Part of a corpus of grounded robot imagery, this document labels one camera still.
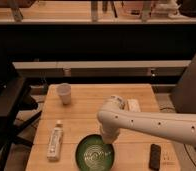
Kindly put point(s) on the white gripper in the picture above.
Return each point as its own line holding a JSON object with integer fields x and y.
{"x": 109, "y": 135}

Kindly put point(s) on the long wooden background bench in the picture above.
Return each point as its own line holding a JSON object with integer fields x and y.
{"x": 102, "y": 68}

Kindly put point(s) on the dark chair back right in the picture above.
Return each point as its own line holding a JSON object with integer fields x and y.
{"x": 183, "y": 96}

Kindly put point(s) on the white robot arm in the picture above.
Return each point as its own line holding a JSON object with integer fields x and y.
{"x": 172, "y": 126}

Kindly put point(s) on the black remote control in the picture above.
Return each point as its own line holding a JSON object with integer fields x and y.
{"x": 155, "y": 155}

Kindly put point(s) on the green ceramic bowl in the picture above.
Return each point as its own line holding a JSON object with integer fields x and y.
{"x": 92, "y": 154}

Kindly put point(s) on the white paper cup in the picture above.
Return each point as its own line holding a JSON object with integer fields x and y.
{"x": 64, "y": 93}

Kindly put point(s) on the black office chair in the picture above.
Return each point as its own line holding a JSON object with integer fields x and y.
{"x": 14, "y": 96}

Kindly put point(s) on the white rectangular box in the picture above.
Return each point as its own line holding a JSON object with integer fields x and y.
{"x": 133, "y": 105}

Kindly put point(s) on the clear plastic bottle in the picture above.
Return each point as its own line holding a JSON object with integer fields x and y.
{"x": 54, "y": 146}

